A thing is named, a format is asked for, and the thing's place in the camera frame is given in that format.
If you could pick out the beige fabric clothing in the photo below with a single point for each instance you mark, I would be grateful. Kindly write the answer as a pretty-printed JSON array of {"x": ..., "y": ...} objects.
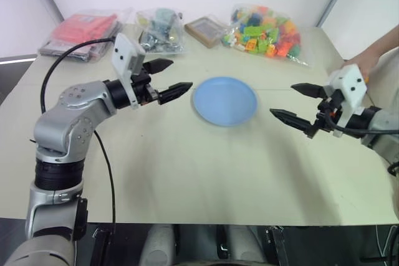
[{"x": 386, "y": 82}]

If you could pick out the person's bare hand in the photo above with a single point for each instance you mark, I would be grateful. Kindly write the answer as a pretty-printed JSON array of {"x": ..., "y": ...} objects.
[{"x": 363, "y": 60}]

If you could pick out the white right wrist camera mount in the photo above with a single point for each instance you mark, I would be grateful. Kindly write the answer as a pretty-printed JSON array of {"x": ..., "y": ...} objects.
[{"x": 350, "y": 85}]

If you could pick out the grey rounded robot leg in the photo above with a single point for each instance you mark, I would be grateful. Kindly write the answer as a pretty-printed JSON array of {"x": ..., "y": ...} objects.
[
  {"x": 246, "y": 245},
  {"x": 157, "y": 245}
]

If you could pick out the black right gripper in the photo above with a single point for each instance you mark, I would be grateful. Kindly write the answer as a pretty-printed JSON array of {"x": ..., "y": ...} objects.
[{"x": 327, "y": 116}]

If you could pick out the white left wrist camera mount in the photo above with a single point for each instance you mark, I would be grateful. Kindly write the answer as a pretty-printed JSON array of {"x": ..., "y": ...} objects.
[{"x": 125, "y": 55}]

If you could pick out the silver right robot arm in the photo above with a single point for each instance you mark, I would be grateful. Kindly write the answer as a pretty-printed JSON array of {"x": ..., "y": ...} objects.
[{"x": 378, "y": 126}]

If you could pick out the bag of grey teal parts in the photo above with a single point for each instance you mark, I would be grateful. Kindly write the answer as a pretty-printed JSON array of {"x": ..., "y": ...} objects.
[{"x": 162, "y": 30}]

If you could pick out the blue round plate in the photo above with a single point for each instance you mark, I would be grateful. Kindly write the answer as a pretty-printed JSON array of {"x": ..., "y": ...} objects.
[{"x": 225, "y": 101}]

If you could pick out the bag of colourful toy bricks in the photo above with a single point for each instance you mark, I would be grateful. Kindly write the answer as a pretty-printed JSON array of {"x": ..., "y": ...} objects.
[{"x": 265, "y": 34}]

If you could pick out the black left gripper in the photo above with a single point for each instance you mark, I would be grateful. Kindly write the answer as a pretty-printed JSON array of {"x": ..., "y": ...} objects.
[{"x": 142, "y": 89}]

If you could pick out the brown framed flat box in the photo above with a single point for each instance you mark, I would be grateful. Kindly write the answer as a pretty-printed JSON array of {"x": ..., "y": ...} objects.
[{"x": 204, "y": 30}]

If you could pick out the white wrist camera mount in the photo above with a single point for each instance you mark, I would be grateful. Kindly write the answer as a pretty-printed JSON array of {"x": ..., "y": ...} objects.
[
  {"x": 350, "y": 85},
  {"x": 125, "y": 55}
]

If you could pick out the black bracket under table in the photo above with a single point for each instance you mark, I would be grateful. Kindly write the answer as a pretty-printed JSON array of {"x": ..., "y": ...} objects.
[
  {"x": 99, "y": 245},
  {"x": 277, "y": 245}
]

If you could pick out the person's bare forearm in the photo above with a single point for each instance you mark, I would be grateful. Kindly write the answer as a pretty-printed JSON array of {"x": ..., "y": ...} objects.
[{"x": 388, "y": 43}]

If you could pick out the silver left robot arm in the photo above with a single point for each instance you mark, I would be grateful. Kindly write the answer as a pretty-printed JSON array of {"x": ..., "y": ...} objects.
[{"x": 59, "y": 129}]

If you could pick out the bag of red packets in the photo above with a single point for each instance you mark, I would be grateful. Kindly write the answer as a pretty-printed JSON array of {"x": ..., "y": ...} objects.
[{"x": 81, "y": 30}]

